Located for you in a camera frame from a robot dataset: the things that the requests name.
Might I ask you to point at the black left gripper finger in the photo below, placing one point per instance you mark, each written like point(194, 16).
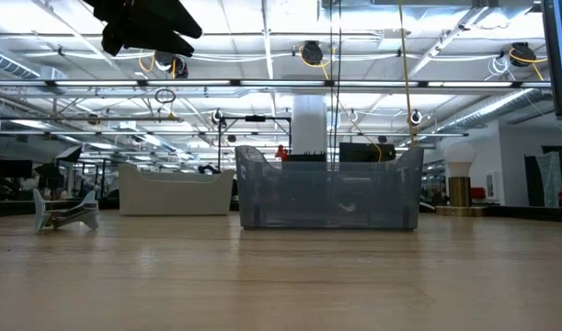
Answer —
point(170, 20)
point(142, 40)

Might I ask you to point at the white plastic bin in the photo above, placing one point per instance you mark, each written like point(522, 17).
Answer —
point(175, 197)

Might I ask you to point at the white staple remover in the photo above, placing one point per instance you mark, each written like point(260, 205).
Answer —
point(91, 216)

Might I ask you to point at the long ceiling light bar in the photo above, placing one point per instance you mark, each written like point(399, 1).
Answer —
point(280, 83)

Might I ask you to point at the black softbox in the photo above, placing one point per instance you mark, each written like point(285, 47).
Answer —
point(71, 154)

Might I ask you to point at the black lamp shade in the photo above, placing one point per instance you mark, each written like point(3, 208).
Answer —
point(48, 172)

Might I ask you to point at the white building column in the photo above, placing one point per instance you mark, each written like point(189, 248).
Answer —
point(309, 124)

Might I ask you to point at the black background monitor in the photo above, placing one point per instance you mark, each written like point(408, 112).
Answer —
point(14, 168)

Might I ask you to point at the black low box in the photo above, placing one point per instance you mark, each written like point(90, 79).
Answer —
point(303, 157)

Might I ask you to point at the grey translucent plastic bin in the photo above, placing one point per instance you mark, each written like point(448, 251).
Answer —
point(331, 197)

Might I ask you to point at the giant light bulb model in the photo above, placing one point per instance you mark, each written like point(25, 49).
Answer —
point(460, 158)

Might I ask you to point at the wooden board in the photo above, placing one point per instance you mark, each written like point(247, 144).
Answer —
point(460, 211)

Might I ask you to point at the red box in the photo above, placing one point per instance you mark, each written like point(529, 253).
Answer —
point(478, 193)

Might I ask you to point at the black computer monitor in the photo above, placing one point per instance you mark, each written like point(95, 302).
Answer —
point(561, 55)

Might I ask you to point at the black upright panel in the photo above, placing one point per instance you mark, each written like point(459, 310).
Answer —
point(533, 184)

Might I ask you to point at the teal cloth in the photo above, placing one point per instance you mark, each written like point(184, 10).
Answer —
point(551, 179)

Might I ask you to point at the black frame stand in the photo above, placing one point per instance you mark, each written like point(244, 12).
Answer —
point(255, 118)

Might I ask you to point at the silver ventilation duct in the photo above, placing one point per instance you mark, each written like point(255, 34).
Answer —
point(492, 108)

